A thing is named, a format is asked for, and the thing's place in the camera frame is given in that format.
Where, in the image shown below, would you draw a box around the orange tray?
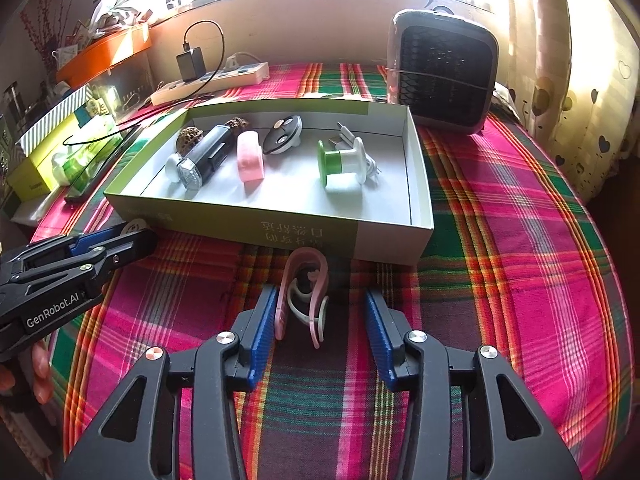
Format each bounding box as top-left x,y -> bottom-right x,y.
56,24 -> 152,88

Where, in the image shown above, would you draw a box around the grey fan heater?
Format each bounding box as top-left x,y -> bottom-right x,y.
387,7 -> 499,135

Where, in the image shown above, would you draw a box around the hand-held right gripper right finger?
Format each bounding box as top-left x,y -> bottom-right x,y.
364,290 -> 583,480

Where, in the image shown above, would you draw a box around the yellow-green cardboard box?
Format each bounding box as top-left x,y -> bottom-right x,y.
6,110 -> 108,198

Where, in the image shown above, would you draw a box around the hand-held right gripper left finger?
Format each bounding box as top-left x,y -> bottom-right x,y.
62,284 -> 278,480

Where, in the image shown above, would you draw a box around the white plastic bag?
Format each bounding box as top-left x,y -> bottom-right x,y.
90,0 -> 146,36

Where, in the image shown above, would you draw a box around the green and white spool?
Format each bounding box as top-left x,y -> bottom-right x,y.
316,137 -> 371,192

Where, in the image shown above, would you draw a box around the pink and green plaid tablecloth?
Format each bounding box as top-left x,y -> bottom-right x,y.
30,62 -> 633,480

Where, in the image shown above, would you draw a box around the white usb cable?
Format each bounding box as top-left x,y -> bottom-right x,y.
330,122 -> 383,178

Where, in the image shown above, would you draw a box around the white power strip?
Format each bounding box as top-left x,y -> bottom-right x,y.
151,62 -> 271,107

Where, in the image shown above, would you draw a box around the black charger cable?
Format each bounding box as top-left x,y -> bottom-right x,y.
182,20 -> 223,96

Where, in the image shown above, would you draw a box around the thin black cable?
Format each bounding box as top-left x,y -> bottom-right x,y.
62,124 -> 137,147

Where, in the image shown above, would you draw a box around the pink case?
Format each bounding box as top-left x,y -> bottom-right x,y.
236,131 -> 266,184

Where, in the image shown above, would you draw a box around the black and white round device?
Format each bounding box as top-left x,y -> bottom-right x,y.
263,115 -> 305,155

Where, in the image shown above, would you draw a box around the black charger adapter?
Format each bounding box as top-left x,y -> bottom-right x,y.
176,47 -> 206,82

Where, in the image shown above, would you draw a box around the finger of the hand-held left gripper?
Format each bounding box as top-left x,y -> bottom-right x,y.
12,229 -> 158,288
12,227 -> 128,273

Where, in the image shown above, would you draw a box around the black flashlight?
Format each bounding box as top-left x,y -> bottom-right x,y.
176,125 -> 233,191

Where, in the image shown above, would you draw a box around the deeply pitted brown walnut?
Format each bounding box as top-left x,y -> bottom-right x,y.
177,127 -> 205,156

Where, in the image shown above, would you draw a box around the dried twig decoration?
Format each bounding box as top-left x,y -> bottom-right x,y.
20,0 -> 66,86

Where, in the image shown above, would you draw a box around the person's left hand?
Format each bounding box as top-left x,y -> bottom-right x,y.
0,342 -> 55,405

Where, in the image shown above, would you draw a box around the green plastic bottle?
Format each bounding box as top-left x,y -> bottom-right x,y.
52,125 -> 126,188

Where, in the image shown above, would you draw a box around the cream heart print curtain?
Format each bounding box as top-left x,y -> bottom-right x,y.
507,0 -> 636,201

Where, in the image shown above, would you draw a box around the pink and white ear hook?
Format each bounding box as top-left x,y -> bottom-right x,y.
274,247 -> 331,351

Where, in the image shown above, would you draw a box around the green and white cardboard box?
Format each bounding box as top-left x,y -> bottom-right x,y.
103,99 -> 435,266

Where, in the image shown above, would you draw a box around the striped gift box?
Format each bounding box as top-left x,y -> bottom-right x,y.
17,85 -> 96,153

